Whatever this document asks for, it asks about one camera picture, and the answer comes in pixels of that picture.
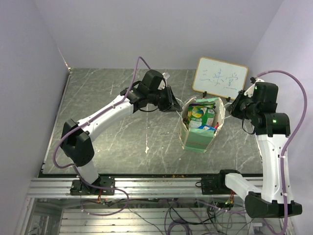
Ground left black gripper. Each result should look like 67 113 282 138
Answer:
149 86 184 114

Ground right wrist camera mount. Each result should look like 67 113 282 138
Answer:
242 77 264 97

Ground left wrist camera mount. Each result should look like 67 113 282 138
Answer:
158 72 170 90

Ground tangled cables under frame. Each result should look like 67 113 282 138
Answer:
80 188 269 235

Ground aluminium rail frame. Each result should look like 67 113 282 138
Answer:
26 175 269 200

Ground green patterned paper bag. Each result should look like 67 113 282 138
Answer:
179 97 225 153

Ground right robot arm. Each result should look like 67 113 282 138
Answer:
215 79 302 218

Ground small whiteboard with writing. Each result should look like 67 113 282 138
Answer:
192 57 248 100

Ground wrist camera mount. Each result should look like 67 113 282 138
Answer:
158 72 170 90
242 77 264 97

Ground green snack packet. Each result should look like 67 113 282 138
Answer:
186 103 216 129

